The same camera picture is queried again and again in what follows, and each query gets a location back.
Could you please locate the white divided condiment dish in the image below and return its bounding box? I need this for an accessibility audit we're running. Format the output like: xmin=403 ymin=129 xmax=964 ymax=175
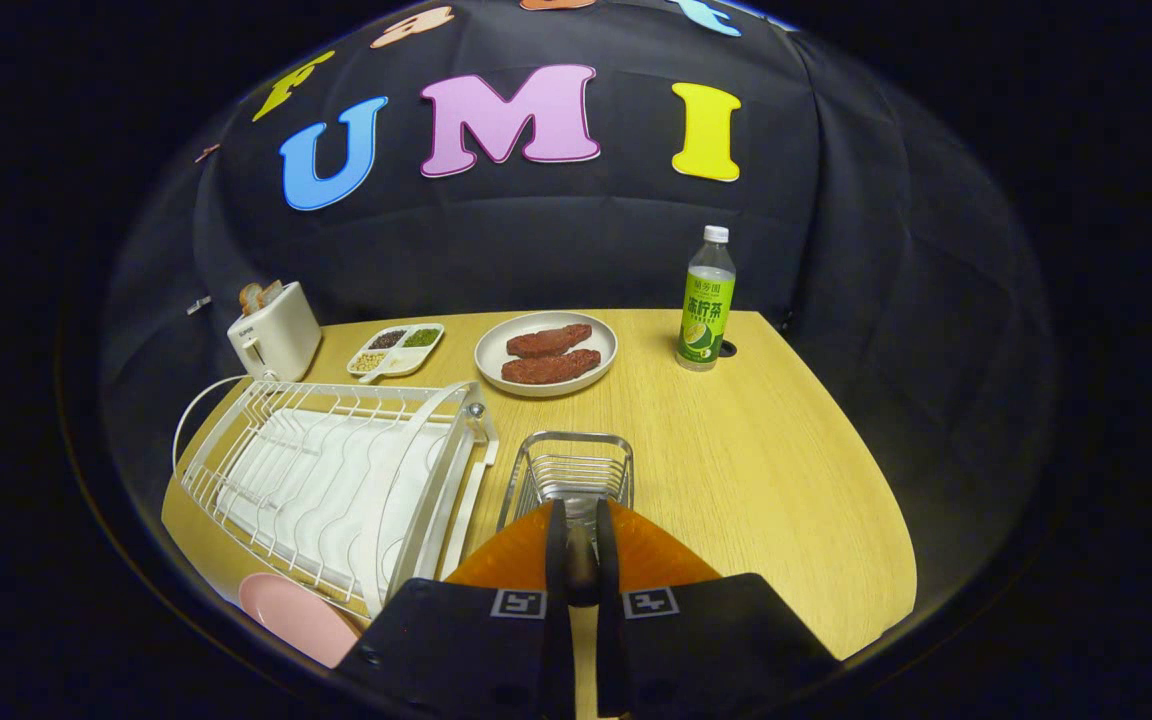
xmin=347 ymin=323 xmax=445 ymax=384

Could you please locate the pink plate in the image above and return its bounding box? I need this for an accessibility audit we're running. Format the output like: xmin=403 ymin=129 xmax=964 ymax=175
xmin=239 ymin=572 xmax=365 ymax=669

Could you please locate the wooden-handled metal spoon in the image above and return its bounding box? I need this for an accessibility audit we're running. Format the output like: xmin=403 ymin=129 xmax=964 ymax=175
xmin=564 ymin=497 xmax=601 ymax=608

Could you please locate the green-labelled drink bottle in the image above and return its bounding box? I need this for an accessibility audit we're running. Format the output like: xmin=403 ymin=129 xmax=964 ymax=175
xmin=676 ymin=225 xmax=737 ymax=372

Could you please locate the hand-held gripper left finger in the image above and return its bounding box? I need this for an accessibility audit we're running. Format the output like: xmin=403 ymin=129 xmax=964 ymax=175
xmin=334 ymin=499 xmax=577 ymax=720

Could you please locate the brown meat steak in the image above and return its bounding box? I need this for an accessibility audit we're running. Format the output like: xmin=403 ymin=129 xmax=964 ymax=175
xmin=506 ymin=323 xmax=593 ymax=359
xmin=501 ymin=348 xmax=602 ymax=385

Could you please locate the white drip tray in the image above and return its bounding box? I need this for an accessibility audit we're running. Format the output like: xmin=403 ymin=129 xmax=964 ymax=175
xmin=216 ymin=408 xmax=452 ymax=591

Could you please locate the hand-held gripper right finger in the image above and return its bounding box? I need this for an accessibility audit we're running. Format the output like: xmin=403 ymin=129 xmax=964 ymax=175
xmin=594 ymin=497 xmax=843 ymax=720

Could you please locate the white toaster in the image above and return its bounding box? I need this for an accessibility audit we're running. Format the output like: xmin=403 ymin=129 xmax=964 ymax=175
xmin=227 ymin=281 xmax=323 ymax=382

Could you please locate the white wire dish rack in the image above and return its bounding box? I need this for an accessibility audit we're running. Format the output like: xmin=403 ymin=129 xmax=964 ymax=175
xmin=172 ymin=374 xmax=500 ymax=619

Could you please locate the black backdrop cloth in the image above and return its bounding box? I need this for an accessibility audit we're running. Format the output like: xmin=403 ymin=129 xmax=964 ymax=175
xmin=96 ymin=0 xmax=1057 ymax=501

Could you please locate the metal wire basket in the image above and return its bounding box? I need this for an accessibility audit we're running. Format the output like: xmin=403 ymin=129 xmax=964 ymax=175
xmin=496 ymin=431 xmax=635 ymax=536

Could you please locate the white round plate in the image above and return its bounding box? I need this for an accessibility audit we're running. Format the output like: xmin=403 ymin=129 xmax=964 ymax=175
xmin=474 ymin=311 xmax=619 ymax=398

